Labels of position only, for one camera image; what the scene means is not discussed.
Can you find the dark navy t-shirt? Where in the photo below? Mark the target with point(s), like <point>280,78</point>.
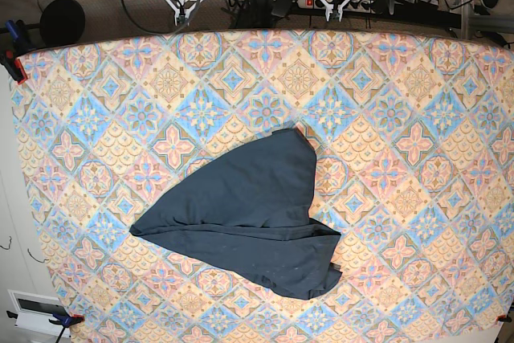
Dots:
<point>247,212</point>

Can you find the colourful patterned tablecloth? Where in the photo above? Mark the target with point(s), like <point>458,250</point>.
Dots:
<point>414,168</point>

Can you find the lower left table clamp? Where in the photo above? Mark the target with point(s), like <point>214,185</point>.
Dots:
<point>64,321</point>

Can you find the lower right table clamp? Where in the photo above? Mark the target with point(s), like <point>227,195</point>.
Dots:
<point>504,319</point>

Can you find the table clamp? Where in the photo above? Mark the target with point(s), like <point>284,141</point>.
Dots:
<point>504,319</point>
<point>9,58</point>
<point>64,321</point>

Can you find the white floor vent box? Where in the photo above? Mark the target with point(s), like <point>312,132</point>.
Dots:
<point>34,312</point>

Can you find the white power strip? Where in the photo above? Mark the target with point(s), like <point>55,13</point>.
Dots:
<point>319,5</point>

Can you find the upper left table clamp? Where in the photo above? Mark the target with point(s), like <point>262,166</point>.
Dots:
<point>9,58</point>

